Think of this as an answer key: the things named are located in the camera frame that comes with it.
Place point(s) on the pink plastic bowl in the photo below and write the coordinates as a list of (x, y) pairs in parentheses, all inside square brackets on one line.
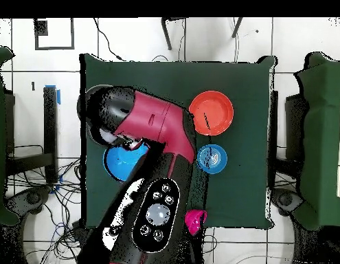
[(195, 220)]

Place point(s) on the orange plastic bowl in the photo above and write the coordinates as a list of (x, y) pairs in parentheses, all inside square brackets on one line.
[(216, 110)]

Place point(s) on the ribbed light blue bowl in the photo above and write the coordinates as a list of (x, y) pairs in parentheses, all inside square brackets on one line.
[(216, 159)]

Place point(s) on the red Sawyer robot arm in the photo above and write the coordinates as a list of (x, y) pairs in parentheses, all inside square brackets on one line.
[(158, 121)]

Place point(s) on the black stand post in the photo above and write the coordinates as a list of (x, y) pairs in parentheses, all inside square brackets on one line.
[(50, 123)]

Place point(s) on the black metal chair legs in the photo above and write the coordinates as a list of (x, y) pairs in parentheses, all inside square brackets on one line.
[(167, 35)]

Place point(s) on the black power strip box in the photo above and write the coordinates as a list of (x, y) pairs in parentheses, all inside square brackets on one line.
[(80, 232)]

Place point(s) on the dark green table cloth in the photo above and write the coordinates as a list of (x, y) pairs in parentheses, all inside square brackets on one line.
[(241, 82)]

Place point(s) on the large light blue bowl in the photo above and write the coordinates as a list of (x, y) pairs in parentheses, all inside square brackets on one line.
[(120, 165)]

